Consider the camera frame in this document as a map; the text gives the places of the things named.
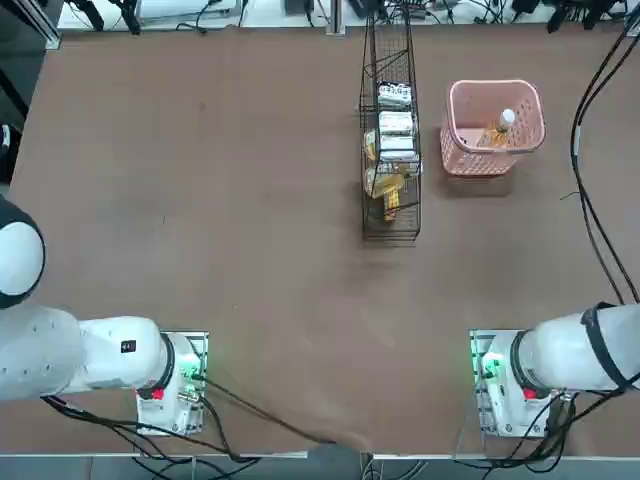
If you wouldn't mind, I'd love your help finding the pink plastic basket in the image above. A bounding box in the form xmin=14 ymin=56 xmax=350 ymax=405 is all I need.
xmin=439 ymin=78 xmax=546 ymax=177

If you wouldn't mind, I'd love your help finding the aluminium rail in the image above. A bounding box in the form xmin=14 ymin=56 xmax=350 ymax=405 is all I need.
xmin=13 ymin=0 xmax=62 ymax=51

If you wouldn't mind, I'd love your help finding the black wire shelf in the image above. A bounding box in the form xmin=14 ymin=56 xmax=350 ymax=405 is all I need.
xmin=357 ymin=0 xmax=424 ymax=247

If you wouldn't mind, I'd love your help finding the black cable across table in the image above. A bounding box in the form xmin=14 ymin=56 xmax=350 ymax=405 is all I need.
xmin=199 ymin=374 xmax=341 ymax=446

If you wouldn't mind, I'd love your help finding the small yellow snack packet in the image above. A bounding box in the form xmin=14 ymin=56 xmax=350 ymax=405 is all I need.
xmin=381 ymin=189 xmax=405 ymax=223

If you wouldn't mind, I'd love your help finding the aluminium upright post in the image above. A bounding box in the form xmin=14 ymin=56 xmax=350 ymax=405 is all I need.
xmin=325 ymin=0 xmax=347 ymax=36

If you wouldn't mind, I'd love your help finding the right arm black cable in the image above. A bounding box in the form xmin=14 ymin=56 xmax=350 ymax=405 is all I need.
xmin=571 ymin=9 xmax=640 ymax=304

